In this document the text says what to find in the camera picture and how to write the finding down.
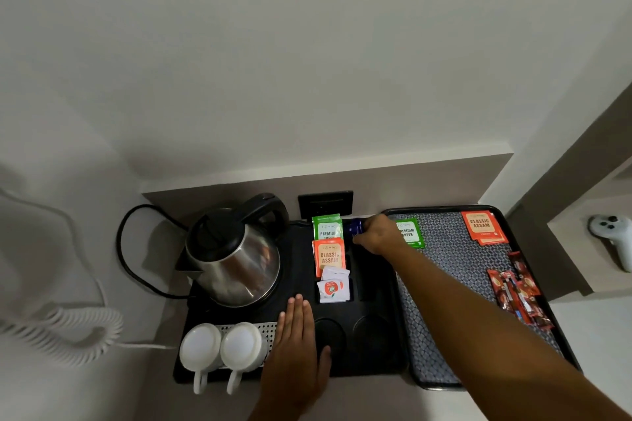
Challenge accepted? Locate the person's left hand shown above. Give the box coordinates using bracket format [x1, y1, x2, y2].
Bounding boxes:
[259, 294, 332, 412]

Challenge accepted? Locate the person's right hand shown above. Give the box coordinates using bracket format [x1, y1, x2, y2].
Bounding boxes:
[352, 213, 408, 264]

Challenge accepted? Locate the person's left forearm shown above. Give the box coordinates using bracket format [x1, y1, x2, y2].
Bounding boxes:
[248, 395, 308, 421]

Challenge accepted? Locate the person's right forearm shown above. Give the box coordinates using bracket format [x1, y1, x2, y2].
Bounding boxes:
[388, 244, 632, 421]

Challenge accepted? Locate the perforated metal drip grate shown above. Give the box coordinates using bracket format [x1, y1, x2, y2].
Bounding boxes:
[214, 321, 278, 368]

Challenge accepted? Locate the green tea bag packet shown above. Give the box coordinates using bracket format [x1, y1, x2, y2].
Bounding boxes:
[395, 218, 426, 250]
[311, 213, 344, 242]

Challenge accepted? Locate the white ceramic cup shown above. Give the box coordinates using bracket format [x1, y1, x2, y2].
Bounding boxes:
[219, 321, 270, 396]
[179, 323, 224, 396]

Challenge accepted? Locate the plain white sachet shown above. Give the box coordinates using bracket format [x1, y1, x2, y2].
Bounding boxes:
[321, 266, 351, 284]

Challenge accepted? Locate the white sachet red green print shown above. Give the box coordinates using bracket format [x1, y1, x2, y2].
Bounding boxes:
[318, 279, 351, 304]

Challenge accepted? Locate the black hospitality tray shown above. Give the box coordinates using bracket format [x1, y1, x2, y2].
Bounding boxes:
[172, 218, 411, 385]

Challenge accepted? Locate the steel electric kettle black lid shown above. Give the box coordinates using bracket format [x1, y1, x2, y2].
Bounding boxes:
[175, 193, 290, 309]

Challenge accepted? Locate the grey patterned tray liner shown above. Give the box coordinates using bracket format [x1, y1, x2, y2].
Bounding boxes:
[390, 211, 564, 385]

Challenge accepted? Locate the black rimmed serving tray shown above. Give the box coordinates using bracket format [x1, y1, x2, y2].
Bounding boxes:
[381, 205, 583, 392]

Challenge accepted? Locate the red coffee stick sachet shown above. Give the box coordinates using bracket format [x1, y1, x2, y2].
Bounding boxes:
[500, 271, 535, 326]
[508, 250, 543, 297]
[486, 268, 517, 312]
[516, 283, 557, 333]

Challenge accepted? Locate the white handheld controller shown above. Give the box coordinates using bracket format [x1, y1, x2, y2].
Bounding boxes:
[588, 214, 632, 274]

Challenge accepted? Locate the black wall socket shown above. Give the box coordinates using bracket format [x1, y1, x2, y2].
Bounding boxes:
[298, 190, 355, 217]

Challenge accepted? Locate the black kettle power cord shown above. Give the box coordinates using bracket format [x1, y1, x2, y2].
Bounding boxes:
[116, 203, 192, 300]

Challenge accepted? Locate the white coiled cable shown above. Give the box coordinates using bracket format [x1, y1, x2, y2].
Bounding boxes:
[0, 188, 177, 370]

